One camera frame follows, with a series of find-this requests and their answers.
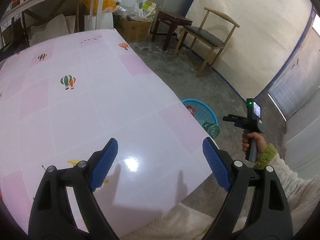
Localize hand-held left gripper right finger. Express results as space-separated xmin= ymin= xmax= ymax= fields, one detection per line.
xmin=201 ymin=136 xmax=293 ymax=240

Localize person's right forearm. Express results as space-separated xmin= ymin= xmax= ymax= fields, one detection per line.
xmin=253 ymin=143 xmax=320 ymax=230

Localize white plastic bags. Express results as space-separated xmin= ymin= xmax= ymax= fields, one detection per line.
xmin=114 ymin=0 xmax=158 ymax=22

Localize person's right hand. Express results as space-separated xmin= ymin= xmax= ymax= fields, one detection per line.
xmin=241 ymin=132 xmax=267 ymax=155

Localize blue plastic basket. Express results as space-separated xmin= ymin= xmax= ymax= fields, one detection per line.
xmin=181 ymin=98 xmax=222 ymax=139

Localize clear bottle with green label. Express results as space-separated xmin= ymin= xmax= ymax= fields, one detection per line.
xmin=200 ymin=120 xmax=222 ymax=139

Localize silver refrigerator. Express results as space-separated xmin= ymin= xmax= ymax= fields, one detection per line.
xmin=162 ymin=0 xmax=204 ymax=27

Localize grey metal door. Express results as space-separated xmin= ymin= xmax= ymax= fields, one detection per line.
xmin=267 ymin=25 xmax=320 ymax=120

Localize wooden chair with black seat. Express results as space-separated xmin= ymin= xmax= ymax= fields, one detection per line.
xmin=174 ymin=7 xmax=240 ymax=77

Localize dark wooden stool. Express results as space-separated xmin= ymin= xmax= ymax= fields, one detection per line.
xmin=151 ymin=10 xmax=193 ymax=52

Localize person's white fleece clothing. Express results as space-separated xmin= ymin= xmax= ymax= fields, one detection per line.
xmin=120 ymin=202 xmax=250 ymax=240

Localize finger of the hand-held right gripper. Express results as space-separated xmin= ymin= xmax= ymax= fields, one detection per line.
xmin=222 ymin=114 xmax=247 ymax=128

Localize grey sacks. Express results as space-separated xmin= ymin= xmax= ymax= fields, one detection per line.
xmin=27 ymin=14 xmax=75 ymax=47

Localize large cardboard box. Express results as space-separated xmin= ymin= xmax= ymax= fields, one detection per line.
xmin=116 ymin=16 xmax=152 ymax=43

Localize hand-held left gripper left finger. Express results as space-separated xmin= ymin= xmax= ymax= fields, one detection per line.
xmin=28 ymin=137 xmax=119 ymax=240

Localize yellow plastic bag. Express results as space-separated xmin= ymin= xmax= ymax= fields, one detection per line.
xmin=82 ymin=0 xmax=118 ymax=14

